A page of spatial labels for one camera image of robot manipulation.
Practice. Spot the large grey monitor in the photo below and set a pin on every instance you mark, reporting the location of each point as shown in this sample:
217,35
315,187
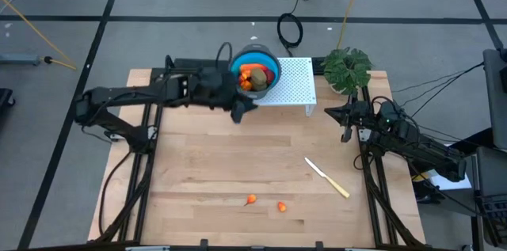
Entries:
497,96

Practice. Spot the green plant in white pot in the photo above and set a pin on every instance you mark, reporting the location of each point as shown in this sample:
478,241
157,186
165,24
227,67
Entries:
346,69

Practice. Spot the black floor stand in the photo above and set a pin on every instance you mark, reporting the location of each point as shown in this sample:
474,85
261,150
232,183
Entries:
6,98

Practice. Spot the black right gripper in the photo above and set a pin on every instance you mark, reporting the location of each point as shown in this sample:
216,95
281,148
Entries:
355,116

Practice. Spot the dark computer desk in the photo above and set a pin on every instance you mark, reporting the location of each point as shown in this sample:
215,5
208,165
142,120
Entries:
491,172

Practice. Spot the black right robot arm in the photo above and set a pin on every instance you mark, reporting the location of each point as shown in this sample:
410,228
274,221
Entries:
420,148

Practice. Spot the blue bowl with grey rim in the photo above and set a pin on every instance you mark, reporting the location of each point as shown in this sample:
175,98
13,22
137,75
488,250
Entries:
255,58

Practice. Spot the black table clamp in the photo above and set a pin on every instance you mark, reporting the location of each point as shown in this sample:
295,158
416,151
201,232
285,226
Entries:
319,244
204,244

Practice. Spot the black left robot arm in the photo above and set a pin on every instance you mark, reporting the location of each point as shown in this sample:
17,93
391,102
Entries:
126,96

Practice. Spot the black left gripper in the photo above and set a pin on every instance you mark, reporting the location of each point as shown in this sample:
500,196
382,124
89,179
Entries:
214,88

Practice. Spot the white paper sheet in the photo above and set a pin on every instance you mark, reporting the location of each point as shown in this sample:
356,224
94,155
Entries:
455,183

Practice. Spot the grey metal foot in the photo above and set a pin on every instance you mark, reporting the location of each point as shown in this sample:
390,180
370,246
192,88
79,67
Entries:
20,60

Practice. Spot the white perforated metal shelf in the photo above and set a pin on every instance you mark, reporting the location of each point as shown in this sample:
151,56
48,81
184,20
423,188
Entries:
297,84

